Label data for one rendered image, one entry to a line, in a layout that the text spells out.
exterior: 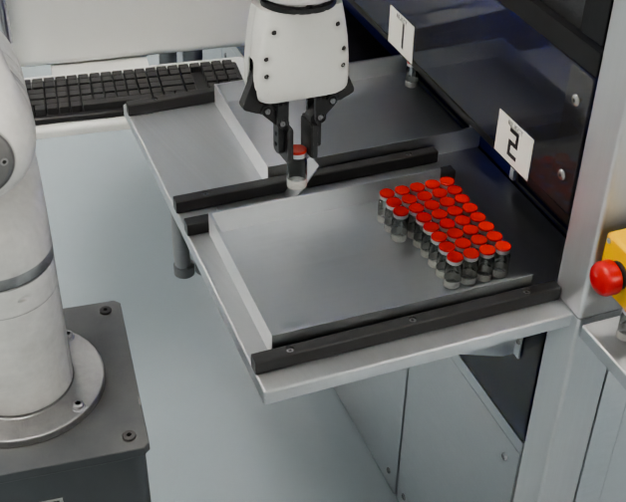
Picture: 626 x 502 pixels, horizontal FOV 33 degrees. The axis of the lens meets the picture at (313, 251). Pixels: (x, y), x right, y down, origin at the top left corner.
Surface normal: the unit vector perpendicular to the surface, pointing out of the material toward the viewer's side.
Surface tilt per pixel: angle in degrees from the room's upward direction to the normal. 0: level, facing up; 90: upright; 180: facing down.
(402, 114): 0
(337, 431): 0
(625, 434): 90
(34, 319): 90
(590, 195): 90
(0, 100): 63
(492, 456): 90
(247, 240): 0
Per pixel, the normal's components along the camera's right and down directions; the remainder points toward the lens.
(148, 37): 0.25, 0.58
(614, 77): -0.93, 0.20
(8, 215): 0.47, -0.49
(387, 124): 0.02, -0.80
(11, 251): 0.61, 0.35
